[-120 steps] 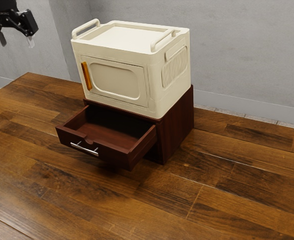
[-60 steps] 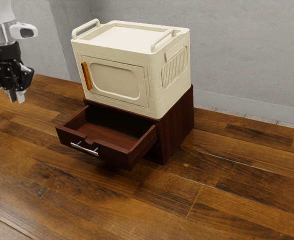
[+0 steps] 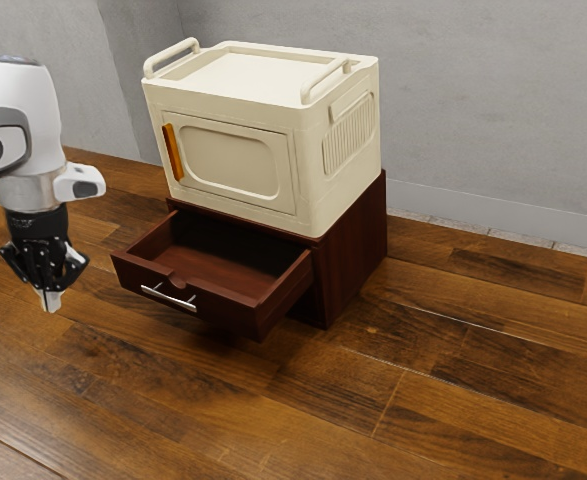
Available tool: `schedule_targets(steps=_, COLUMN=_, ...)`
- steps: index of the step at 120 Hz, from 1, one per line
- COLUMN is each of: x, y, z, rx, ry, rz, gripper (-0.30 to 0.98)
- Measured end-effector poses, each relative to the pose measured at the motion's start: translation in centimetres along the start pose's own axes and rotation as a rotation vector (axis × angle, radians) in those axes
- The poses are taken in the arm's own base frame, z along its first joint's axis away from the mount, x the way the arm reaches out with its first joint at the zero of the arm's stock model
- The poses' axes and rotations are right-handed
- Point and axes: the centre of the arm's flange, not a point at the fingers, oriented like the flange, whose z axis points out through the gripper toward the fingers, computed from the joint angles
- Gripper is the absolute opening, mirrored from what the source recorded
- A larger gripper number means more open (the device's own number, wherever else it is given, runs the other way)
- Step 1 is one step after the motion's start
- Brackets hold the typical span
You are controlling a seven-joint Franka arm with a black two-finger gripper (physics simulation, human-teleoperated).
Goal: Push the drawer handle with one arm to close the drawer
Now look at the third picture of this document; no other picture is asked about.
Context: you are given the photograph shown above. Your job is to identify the dark red wooden cabinet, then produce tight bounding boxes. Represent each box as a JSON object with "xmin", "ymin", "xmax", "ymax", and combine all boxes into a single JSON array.
[{"xmin": 165, "ymin": 168, "xmax": 389, "ymax": 330}]

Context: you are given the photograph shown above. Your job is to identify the cream box with lid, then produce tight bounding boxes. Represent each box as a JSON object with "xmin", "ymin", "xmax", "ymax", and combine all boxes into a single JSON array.
[{"xmin": 141, "ymin": 36, "xmax": 380, "ymax": 240}]

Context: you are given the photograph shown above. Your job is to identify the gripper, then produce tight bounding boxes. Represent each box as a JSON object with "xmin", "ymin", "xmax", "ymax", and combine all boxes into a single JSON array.
[{"xmin": 0, "ymin": 203, "xmax": 91, "ymax": 314}]

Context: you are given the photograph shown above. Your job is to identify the dark red open drawer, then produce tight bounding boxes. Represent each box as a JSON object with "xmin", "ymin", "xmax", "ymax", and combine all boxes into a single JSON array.
[{"xmin": 109, "ymin": 209, "xmax": 314, "ymax": 344}]

